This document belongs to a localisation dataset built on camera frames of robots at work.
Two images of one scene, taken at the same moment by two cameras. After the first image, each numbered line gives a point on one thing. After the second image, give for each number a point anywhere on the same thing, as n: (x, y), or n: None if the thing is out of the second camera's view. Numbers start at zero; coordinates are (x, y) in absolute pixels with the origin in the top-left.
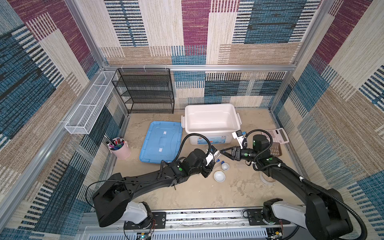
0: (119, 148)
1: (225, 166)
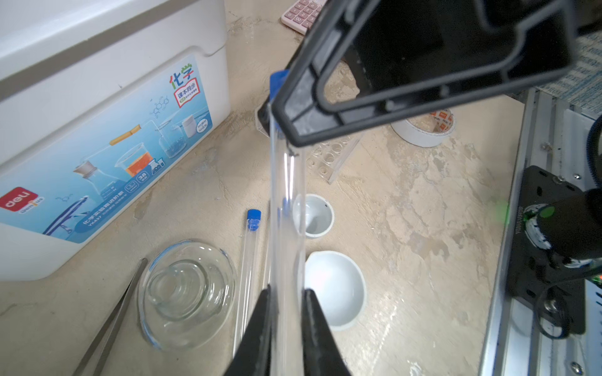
0: None
1: (313, 216)
